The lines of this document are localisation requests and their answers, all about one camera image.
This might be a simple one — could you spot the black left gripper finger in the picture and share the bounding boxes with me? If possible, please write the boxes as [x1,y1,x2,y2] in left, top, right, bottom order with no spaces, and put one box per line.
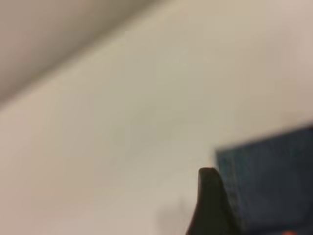
[185,167,243,235]

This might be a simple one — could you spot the blue denim printed shorts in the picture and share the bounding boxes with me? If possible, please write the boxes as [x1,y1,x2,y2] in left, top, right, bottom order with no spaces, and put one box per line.
[214,124,313,235]

